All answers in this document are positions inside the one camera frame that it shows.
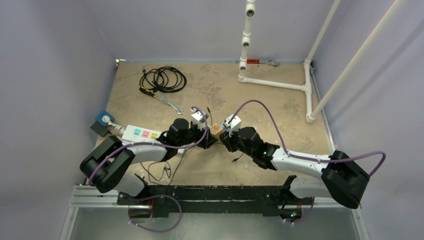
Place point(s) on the red handled adjustable wrench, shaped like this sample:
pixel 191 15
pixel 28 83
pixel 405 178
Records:
pixel 263 61

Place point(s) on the blue wall socket box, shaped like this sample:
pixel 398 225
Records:
pixel 104 118

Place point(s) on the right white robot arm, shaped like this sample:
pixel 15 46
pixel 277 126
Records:
pixel 325 176

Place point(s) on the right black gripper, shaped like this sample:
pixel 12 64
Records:
pixel 228 138

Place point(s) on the beige dragon cube socket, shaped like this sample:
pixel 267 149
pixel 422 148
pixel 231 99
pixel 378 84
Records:
pixel 216 130

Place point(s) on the silver open-end wrench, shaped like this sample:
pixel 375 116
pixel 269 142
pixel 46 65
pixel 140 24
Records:
pixel 163 99

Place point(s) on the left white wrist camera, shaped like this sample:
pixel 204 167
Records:
pixel 198 118

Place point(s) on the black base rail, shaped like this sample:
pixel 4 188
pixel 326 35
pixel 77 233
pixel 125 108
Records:
pixel 269 200

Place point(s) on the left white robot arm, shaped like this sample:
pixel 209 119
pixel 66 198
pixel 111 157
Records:
pixel 106 166

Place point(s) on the yellow handled screwdriver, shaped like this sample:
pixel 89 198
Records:
pixel 147 92

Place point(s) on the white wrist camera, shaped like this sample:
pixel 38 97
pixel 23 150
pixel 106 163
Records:
pixel 198 118
pixel 233 122

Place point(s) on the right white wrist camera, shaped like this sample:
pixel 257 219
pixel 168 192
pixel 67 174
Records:
pixel 233 122

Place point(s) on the white colourful power strip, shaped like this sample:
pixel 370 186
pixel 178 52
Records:
pixel 144 134

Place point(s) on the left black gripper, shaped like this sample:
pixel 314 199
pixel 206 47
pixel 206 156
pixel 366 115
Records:
pixel 200 133

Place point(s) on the blue plug adapter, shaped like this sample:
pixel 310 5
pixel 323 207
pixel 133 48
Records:
pixel 224 127

